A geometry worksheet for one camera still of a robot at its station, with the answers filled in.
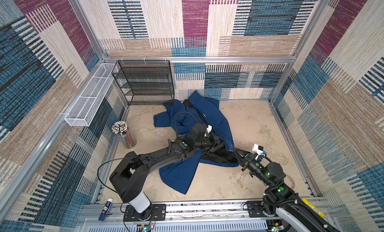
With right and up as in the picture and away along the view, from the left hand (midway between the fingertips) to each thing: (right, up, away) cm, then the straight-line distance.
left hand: (227, 141), depth 75 cm
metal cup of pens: (-57, +5, +8) cm, 57 cm away
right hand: (+1, -5, -3) cm, 5 cm away
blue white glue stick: (-59, -31, -1) cm, 66 cm away
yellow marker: (+40, -32, -4) cm, 52 cm away
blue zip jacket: (-24, +12, +28) cm, 39 cm away
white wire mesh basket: (-85, +15, +18) cm, 88 cm away
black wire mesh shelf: (-52, +37, +34) cm, 72 cm away
